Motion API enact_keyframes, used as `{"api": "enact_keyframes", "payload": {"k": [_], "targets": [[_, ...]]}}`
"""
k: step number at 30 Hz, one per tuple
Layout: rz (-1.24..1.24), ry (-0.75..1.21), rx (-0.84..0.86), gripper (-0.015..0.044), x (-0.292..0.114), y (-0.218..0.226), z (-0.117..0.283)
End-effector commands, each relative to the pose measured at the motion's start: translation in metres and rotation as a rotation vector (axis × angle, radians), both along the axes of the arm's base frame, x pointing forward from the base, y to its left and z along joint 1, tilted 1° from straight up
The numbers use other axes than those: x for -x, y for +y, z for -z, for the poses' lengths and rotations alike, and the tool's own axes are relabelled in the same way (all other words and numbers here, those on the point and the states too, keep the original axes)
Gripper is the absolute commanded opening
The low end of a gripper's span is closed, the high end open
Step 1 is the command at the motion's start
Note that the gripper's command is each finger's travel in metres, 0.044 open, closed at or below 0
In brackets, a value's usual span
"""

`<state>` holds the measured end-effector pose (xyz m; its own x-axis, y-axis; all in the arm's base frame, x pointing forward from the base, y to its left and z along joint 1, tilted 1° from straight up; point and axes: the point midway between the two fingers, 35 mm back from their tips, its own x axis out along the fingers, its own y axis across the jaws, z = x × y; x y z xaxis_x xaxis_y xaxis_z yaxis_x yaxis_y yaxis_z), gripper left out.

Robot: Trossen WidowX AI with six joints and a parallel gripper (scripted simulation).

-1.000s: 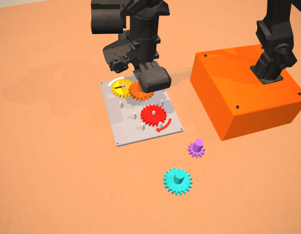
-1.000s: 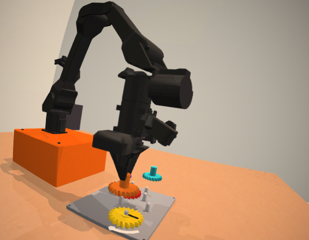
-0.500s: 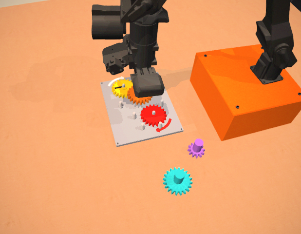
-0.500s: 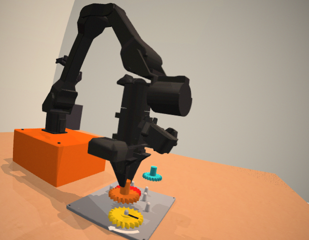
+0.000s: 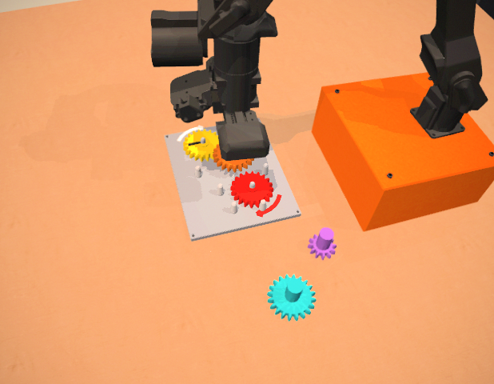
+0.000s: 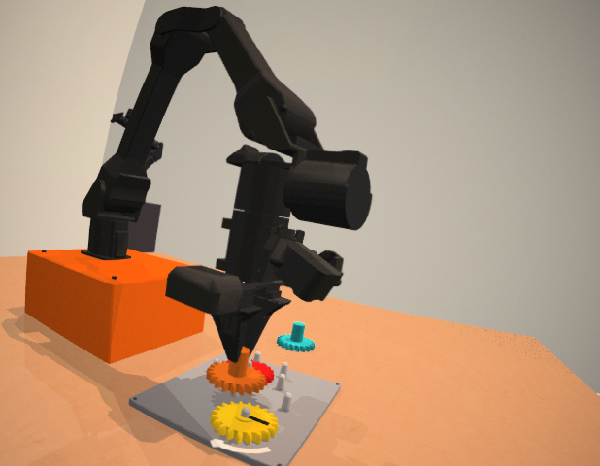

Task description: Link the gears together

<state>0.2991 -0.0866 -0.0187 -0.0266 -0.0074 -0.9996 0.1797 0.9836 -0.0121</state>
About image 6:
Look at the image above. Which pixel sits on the yellow gear with black stripe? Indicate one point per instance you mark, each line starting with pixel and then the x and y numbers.
pixel 259 425

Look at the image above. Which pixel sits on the orange gear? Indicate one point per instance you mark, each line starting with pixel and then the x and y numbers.
pixel 236 377

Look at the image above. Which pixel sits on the red gear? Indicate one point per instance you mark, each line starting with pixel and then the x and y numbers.
pixel 265 370

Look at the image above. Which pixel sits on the white curved arrow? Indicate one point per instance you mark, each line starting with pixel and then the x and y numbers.
pixel 219 443

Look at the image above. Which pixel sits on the cyan gear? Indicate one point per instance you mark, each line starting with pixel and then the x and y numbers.
pixel 296 341

